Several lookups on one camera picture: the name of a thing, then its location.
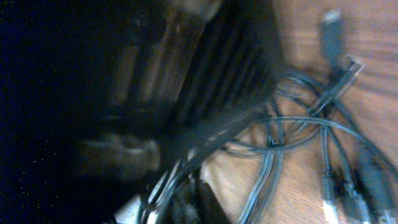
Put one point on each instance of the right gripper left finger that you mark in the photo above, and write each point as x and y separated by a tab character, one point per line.
182	207

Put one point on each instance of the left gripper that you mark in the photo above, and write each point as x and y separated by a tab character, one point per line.
178	76

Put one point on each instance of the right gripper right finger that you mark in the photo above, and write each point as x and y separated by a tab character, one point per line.
209	209

